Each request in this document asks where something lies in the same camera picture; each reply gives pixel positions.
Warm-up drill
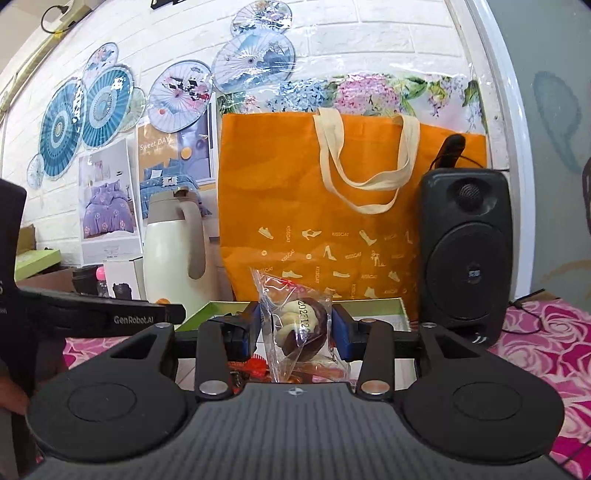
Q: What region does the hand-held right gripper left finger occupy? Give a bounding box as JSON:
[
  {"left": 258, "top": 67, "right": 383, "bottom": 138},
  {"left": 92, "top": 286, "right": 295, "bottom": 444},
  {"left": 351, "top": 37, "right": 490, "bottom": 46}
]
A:
[{"left": 99, "top": 302, "right": 263, "bottom": 401}]

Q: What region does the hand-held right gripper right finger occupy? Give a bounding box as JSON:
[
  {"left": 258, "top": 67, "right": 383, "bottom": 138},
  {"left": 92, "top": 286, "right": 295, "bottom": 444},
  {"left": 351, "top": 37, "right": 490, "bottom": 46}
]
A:
[{"left": 331, "top": 302, "right": 490, "bottom": 400}]

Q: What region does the clear chocolate pastry packet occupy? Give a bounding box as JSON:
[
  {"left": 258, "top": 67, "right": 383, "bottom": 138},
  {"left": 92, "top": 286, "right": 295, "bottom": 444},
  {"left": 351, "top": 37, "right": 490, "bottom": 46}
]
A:
[{"left": 252, "top": 268, "right": 352, "bottom": 384}]

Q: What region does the green cardboard box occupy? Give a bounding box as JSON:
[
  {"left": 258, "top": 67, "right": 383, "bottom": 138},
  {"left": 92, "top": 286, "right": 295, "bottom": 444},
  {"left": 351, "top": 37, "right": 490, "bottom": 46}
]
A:
[{"left": 175, "top": 299, "right": 413, "bottom": 393}]

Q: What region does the person's left hand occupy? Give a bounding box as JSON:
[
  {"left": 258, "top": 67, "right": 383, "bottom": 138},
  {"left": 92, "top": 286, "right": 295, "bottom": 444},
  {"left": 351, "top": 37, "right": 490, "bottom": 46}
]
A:
[{"left": 0, "top": 371, "right": 31, "bottom": 416}]

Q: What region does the black cup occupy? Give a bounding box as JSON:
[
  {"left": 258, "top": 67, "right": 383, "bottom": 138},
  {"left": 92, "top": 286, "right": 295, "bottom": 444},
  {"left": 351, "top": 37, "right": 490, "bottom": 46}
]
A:
[{"left": 72, "top": 268, "right": 100, "bottom": 297}]

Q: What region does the orange red snack packet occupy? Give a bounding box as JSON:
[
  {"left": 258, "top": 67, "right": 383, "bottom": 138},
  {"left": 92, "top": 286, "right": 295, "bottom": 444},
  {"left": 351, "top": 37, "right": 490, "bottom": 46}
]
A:
[{"left": 228, "top": 359, "right": 271, "bottom": 384}]

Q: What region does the white coffee cup box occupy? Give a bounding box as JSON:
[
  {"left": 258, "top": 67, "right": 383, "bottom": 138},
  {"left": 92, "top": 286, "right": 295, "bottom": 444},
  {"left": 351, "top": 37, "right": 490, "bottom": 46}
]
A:
[{"left": 102, "top": 257, "right": 148, "bottom": 302}]

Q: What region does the brown cardboard box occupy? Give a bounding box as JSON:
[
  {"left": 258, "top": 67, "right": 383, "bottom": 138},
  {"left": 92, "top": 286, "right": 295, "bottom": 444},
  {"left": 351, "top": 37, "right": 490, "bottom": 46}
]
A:
[{"left": 14, "top": 268, "right": 77, "bottom": 294}]

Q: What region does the light green box lid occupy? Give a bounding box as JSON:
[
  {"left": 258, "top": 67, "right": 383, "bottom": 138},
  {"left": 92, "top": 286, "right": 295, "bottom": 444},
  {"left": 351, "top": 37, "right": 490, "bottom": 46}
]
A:
[{"left": 14, "top": 248, "right": 62, "bottom": 281}]

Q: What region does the cream thermos jug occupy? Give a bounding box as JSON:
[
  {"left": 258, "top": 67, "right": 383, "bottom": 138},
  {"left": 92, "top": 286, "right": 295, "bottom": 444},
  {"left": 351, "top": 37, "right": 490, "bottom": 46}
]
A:
[{"left": 143, "top": 189, "right": 222, "bottom": 319}]

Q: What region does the open tan cardboard box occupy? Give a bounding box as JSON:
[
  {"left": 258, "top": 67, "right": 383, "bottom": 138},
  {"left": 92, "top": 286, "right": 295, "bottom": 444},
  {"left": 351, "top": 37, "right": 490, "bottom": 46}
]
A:
[{"left": 16, "top": 224, "right": 38, "bottom": 254}]

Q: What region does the purple bedding poster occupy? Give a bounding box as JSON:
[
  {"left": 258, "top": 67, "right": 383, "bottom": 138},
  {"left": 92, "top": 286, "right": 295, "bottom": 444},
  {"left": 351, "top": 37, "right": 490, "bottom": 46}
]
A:
[{"left": 78, "top": 138, "right": 144, "bottom": 266}]

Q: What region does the orange tote bag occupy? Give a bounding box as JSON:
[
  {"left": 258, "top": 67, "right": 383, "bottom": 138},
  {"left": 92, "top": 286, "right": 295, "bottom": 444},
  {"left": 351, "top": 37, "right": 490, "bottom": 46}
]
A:
[{"left": 218, "top": 108, "right": 489, "bottom": 324}]

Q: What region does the black speaker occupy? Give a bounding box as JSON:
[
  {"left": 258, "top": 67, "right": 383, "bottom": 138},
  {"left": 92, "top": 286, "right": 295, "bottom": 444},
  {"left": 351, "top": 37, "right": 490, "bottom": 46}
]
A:
[{"left": 418, "top": 168, "right": 514, "bottom": 348}]

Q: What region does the small pale blue paper fan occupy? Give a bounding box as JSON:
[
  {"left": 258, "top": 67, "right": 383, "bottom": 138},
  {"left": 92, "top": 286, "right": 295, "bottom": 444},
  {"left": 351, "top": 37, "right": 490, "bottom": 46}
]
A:
[{"left": 27, "top": 154, "right": 44, "bottom": 190}]

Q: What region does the blue bedding poster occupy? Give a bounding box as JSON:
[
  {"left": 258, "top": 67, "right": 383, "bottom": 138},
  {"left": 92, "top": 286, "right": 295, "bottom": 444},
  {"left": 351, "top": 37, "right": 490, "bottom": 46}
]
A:
[{"left": 137, "top": 105, "right": 219, "bottom": 236}]

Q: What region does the dark blue paper fan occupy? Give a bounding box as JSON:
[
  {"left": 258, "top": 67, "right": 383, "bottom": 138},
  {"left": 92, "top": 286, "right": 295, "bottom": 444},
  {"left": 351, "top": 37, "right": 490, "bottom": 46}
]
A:
[
  {"left": 39, "top": 78, "right": 86, "bottom": 178},
  {"left": 82, "top": 66, "right": 137, "bottom": 148}
]

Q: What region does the pink rose tablecloth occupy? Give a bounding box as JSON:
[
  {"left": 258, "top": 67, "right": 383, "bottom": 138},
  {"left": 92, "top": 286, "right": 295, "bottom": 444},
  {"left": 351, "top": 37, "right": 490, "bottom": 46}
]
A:
[{"left": 60, "top": 298, "right": 591, "bottom": 480}]

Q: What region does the pale green paper fan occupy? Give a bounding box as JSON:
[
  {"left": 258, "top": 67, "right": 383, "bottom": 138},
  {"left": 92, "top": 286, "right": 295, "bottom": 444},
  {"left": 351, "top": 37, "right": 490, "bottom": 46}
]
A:
[{"left": 127, "top": 88, "right": 147, "bottom": 132}]

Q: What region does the black microphone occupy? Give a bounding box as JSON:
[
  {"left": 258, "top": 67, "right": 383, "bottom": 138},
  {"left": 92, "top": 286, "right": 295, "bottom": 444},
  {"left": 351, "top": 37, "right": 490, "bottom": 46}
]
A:
[{"left": 431, "top": 135, "right": 467, "bottom": 171}]

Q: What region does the crane print paper fan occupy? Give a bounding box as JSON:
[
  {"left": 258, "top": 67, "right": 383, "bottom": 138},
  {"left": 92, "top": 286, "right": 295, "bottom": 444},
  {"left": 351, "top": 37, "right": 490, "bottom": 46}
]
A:
[{"left": 148, "top": 62, "right": 214, "bottom": 131}]

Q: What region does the white floral paper fan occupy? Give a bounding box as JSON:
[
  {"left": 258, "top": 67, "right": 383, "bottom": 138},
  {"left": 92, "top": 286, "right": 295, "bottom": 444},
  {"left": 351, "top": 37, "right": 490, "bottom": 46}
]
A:
[{"left": 81, "top": 42, "right": 120, "bottom": 88}]

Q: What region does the blue landscape paper fan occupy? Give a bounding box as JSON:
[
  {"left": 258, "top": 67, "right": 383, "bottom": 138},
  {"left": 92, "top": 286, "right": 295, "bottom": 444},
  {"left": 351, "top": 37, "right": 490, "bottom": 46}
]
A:
[{"left": 212, "top": 31, "right": 296, "bottom": 94}]

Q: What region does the pale scenery paper fan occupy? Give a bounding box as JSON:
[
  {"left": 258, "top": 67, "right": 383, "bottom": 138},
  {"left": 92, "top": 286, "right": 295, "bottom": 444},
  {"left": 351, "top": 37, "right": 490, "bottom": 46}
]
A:
[{"left": 231, "top": 0, "right": 293, "bottom": 35}]

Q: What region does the floral wall poster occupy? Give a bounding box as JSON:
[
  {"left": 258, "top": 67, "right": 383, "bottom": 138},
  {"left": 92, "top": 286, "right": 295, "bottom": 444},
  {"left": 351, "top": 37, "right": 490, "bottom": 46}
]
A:
[{"left": 217, "top": 74, "right": 485, "bottom": 139}]

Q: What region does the black wall power cable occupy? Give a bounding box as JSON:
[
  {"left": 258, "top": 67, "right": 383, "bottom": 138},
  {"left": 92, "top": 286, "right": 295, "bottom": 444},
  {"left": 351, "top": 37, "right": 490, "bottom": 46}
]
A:
[{"left": 41, "top": 4, "right": 75, "bottom": 32}]

